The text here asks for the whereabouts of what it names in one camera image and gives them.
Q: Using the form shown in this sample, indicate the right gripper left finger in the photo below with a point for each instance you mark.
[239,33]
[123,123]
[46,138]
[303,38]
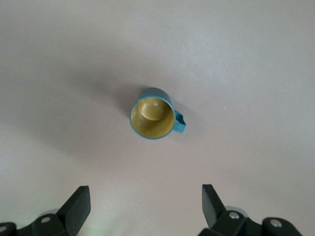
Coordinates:
[71,216]

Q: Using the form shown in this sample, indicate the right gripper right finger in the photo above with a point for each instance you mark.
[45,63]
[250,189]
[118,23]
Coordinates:
[216,218]

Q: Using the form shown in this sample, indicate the teal plastic cup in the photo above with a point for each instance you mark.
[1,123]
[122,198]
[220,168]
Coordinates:
[152,123]

